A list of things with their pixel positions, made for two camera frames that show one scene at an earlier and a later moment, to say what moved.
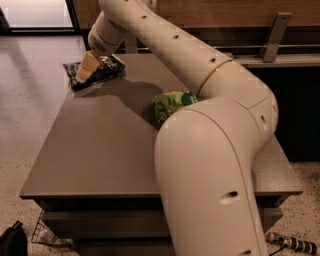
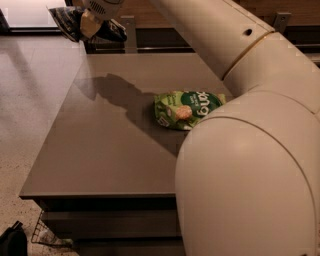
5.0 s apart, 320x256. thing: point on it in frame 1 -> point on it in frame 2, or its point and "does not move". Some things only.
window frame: x=38 y=17 does not move
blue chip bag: x=108 y=67 -> x=69 y=19
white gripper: x=97 y=42 -> x=101 y=7
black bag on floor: x=13 y=242 does not move
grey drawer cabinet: x=94 y=168 does not move
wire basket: x=43 y=234 does not move
